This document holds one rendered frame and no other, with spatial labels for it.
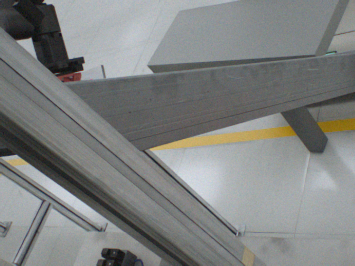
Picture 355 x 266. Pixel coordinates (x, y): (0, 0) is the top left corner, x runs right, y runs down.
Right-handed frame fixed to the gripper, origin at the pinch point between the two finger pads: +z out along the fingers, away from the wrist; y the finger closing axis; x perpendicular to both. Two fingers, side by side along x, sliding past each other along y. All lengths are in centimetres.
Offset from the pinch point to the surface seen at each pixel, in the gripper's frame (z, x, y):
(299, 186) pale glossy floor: 48, 90, -1
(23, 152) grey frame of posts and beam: -1, -45, 50
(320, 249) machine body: 32, 11, 40
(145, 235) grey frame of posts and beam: 8, -37, 50
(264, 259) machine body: 33.7, 9.4, 30.1
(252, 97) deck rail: 1, -15, 49
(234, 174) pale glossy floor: 44, 95, -29
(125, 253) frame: 32.5, 5.8, -1.0
